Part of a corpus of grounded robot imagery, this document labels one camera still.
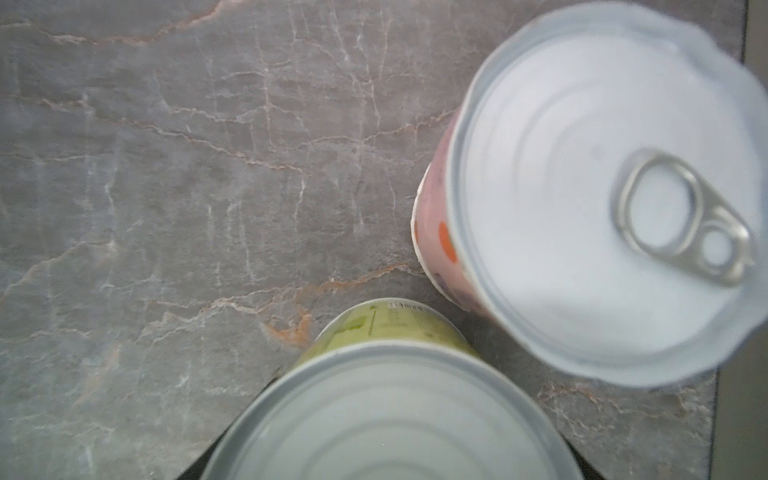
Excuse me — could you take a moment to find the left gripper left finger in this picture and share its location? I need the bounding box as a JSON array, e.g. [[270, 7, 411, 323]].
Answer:
[[177, 431, 226, 480]]

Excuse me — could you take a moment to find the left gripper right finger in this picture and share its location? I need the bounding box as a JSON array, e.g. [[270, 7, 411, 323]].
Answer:
[[565, 440, 606, 480]]

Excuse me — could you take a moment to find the green label can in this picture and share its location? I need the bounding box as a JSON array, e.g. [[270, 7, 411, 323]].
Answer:
[[203, 298, 582, 479]]

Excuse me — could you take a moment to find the grey metal cabinet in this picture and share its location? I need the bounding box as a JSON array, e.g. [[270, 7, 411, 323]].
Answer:
[[710, 324, 767, 479]]

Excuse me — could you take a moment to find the pink can near cabinet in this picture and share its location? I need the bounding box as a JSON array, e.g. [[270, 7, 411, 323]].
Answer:
[[411, 1, 767, 387]]

